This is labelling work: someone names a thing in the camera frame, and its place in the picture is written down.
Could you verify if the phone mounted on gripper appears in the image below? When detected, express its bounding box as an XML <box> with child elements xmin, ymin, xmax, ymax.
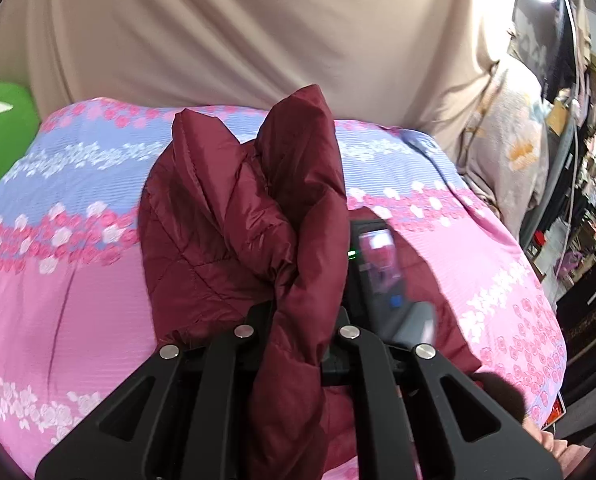
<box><xmin>359</xmin><ymin>229</ymin><xmax>405</xmax><ymax>311</ymax></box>

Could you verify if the green pillow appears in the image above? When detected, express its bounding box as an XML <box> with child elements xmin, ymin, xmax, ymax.
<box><xmin>0</xmin><ymin>81</ymin><xmax>40</xmax><ymax>179</ymax></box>

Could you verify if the maroon quilted jacket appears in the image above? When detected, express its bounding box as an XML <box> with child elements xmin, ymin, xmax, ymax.
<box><xmin>138</xmin><ymin>83</ymin><xmax>484</xmax><ymax>480</ymax></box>

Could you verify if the floral grey pillow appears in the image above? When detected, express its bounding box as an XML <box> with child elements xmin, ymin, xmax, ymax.
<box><xmin>456</xmin><ymin>54</ymin><xmax>548</xmax><ymax>237</ymax></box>

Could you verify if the person's right hand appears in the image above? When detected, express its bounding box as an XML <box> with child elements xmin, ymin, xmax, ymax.
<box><xmin>470</xmin><ymin>372</ymin><xmax>590</xmax><ymax>479</ymax></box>

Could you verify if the beige fabric headboard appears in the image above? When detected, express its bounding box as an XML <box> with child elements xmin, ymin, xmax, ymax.
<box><xmin>0</xmin><ymin>0</ymin><xmax>515</xmax><ymax>156</ymax></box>

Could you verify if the pink floral bed sheet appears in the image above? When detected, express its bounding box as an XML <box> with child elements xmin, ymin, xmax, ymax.
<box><xmin>0</xmin><ymin>98</ymin><xmax>567</xmax><ymax>474</ymax></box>

